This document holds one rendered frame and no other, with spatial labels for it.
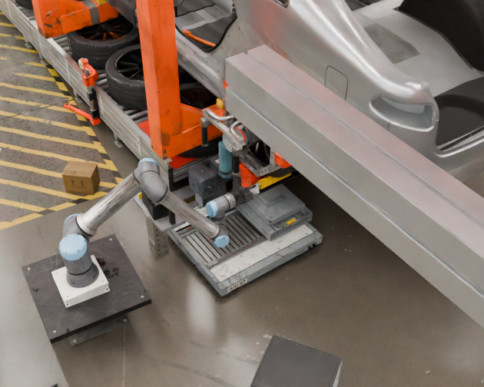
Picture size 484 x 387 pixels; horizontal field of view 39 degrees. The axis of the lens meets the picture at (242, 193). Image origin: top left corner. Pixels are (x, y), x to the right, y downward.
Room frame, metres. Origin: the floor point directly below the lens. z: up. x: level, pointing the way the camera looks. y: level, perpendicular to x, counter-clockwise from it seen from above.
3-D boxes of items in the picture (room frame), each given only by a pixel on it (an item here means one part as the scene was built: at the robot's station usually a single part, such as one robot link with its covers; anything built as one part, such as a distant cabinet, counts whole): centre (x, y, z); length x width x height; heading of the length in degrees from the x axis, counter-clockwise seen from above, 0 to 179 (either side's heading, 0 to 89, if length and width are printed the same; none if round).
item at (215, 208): (2.91, 0.14, 0.62); 0.12 x 0.09 x 0.10; 125
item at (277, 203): (3.44, -0.19, 0.32); 0.40 x 0.30 x 0.28; 36
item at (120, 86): (4.70, 0.77, 0.39); 0.66 x 0.66 x 0.24
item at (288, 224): (3.44, -0.19, 0.13); 0.50 x 0.36 x 0.10; 36
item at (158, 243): (3.12, 0.56, 0.21); 0.10 x 0.10 x 0.42; 36
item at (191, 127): (3.76, 0.23, 0.69); 0.52 x 0.17 x 0.35; 126
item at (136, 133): (4.61, 1.20, 0.28); 2.47 x 0.09 x 0.22; 36
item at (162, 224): (3.10, 0.54, 0.44); 0.43 x 0.17 x 0.03; 36
